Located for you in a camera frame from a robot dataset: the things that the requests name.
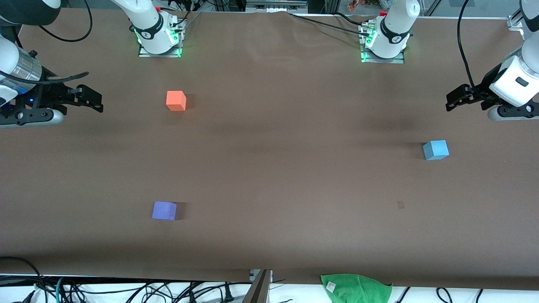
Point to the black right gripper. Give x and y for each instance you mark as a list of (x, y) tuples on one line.
[(46, 95)]

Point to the orange foam block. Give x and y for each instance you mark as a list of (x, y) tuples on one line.
[(175, 101)]

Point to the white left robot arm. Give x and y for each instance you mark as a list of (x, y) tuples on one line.
[(393, 29)]

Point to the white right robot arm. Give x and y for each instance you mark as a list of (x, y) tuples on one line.
[(147, 21)]

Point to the green microfiber cloth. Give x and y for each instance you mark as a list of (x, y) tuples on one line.
[(358, 290)]

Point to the orange background object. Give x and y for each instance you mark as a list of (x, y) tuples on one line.
[(356, 5)]

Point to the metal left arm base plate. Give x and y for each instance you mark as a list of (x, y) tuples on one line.
[(398, 60)]

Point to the grey metal post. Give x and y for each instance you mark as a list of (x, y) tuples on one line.
[(257, 290)]

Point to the purple foam block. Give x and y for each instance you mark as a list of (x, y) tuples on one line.
[(163, 211)]

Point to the brown table cover sheet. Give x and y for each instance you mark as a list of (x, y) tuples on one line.
[(294, 168)]

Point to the small aluminium corner bracket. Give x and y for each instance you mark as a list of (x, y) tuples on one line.
[(514, 23)]

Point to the aluminium frame rail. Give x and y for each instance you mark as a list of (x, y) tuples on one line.
[(276, 5)]

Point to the blue foam block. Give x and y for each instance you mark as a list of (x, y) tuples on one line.
[(436, 150)]

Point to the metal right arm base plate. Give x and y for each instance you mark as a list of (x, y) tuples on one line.
[(145, 54)]

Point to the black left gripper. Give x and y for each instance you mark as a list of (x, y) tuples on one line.
[(483, 90)]

